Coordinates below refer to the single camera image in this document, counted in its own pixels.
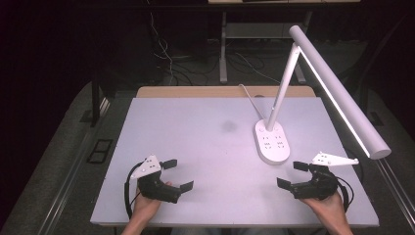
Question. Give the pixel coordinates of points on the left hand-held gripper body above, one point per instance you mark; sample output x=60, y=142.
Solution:
x=153, y=187

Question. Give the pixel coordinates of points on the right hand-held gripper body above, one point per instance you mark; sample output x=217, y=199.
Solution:
x=321, y=186

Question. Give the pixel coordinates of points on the person's left hand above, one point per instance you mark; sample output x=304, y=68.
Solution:
x=145, y=205

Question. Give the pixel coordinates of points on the person's right hand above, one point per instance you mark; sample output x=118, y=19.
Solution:
x=329, y=207

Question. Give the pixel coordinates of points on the white desk lamp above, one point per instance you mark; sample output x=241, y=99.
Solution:
x=336, y=94

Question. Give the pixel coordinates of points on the black metal stand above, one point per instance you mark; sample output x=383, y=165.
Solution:
x=95, y=101

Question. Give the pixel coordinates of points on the black floor socket frame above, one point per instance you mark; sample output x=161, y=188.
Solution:
x=99, y=150

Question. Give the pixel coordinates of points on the aluminium floor rail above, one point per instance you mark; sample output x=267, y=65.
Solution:
x=396, y=192
x=65, y=186

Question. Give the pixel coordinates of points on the grey metal desk frame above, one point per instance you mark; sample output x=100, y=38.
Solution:
x=223, y=58

